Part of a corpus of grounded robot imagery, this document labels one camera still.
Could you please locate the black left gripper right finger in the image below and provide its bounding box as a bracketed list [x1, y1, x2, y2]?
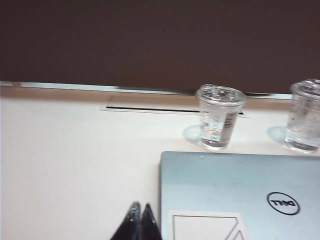
[140, 203, 163, 240]

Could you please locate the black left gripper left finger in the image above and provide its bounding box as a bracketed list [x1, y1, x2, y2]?
[109, 201, 142, 240]

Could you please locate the clear plastic cup with label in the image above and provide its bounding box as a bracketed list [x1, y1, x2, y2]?
[195, 84, 249, 151]

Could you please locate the white sticker on laptop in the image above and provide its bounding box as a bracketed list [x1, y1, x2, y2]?
[167, 209, 251, 240]

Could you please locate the silver Dell laptop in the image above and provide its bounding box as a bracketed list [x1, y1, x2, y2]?
[159, 150, 320, 240]

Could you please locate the metal table edge strip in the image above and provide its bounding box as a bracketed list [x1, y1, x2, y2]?
[0, 80, 295, 100]

